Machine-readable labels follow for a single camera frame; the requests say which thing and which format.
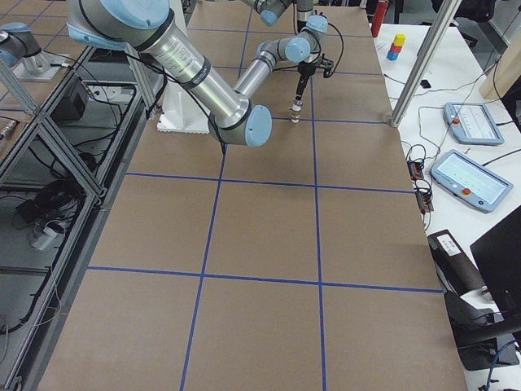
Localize red cylinder tube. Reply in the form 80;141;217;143
370;0;388;37

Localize far blue teach pendant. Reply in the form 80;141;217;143
444;103;504;146

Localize black monitor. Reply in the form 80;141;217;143
471;207;520;317

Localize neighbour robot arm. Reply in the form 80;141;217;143
1;22;69;81

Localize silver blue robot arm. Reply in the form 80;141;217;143
67;1;329;147
241;0;315;33

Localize black office chair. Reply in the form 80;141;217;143
428;230;520;371

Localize small black box device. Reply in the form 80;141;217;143
420;79;431;89

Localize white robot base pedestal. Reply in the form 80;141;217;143
157;81;209;134

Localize white brass PPR valve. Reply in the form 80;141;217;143
289;104;302;124

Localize wooden board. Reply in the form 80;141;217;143
479;32;520;99

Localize aluminium frame post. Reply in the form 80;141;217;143
389;0;462;128

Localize near blue teach pendant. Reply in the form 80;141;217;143
430;150;514;213

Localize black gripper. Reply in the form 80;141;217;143
296;61;317;100

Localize black power strip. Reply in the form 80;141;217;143
406;160;434;214

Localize blue teach pendant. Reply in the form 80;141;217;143
430;150;514;213
444;103;504;146

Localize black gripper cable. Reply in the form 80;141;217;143
321;22;345;78

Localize yellow red blue blocks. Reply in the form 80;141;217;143
386;33;406;61

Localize aluminium frame side rack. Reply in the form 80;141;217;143
1;43;165;390

